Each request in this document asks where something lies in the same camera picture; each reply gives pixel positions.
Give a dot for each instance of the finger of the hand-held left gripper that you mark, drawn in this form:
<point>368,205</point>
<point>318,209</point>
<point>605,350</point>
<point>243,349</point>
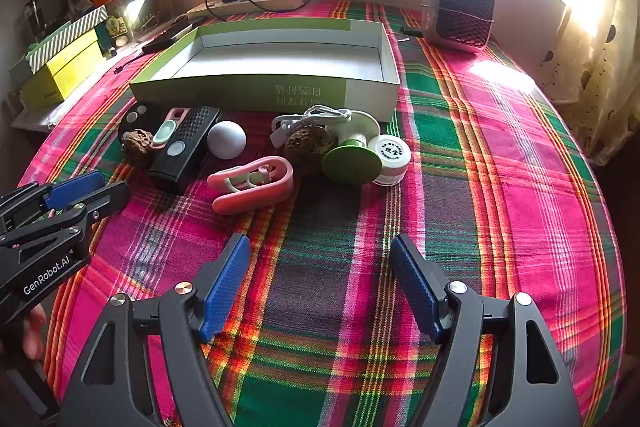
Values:
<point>75,189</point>
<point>107,202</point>

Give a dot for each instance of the white plastic sheet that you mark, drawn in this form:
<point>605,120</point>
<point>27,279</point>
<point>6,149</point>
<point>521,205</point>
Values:
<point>35,119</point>

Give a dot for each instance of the black round case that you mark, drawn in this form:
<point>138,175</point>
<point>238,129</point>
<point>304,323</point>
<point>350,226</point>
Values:
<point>147,122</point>

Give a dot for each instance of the black power bank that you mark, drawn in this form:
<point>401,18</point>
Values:
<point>167,38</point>

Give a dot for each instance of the dark glass jar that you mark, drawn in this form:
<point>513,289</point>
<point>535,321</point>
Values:
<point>32,17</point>

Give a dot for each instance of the black rectangular remote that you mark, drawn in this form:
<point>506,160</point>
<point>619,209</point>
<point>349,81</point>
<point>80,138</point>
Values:
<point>182,162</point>

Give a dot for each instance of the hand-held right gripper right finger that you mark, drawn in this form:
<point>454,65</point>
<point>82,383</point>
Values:
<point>415,282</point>

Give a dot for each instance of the cream dotted curtain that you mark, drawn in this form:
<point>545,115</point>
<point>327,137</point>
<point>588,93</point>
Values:
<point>590,72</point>

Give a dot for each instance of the pink clip with mint pad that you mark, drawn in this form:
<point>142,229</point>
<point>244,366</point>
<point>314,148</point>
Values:
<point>250,202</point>
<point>167,132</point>

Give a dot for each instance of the brown walnut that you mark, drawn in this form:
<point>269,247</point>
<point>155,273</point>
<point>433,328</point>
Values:
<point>141,148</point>
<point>307,149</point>

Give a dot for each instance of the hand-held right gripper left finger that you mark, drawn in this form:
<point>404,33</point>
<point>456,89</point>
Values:
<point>227,287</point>

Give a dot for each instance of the black heater plug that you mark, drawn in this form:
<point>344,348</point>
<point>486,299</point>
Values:
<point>411,32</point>

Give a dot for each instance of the white round jar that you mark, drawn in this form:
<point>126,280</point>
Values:
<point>392,152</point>

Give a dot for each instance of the plaid blanket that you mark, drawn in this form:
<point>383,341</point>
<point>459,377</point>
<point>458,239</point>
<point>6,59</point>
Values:
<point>500,157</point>

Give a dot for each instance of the green and white cardboard box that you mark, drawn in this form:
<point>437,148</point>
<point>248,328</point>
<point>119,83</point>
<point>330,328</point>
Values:
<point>280,57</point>

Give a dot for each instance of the person's left hand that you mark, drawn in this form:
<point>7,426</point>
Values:
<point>34,332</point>

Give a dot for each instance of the grey portable heater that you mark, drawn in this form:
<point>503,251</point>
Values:
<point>457,12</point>

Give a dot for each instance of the green printed tin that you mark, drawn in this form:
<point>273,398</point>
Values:
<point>115,27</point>

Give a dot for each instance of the yellow box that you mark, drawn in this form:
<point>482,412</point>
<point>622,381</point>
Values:
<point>65,67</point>

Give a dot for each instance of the white power strip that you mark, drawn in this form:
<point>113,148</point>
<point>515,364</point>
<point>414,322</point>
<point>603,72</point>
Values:
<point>280,1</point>

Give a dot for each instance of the white ball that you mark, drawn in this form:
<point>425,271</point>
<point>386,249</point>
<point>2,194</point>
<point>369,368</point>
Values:
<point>226,140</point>

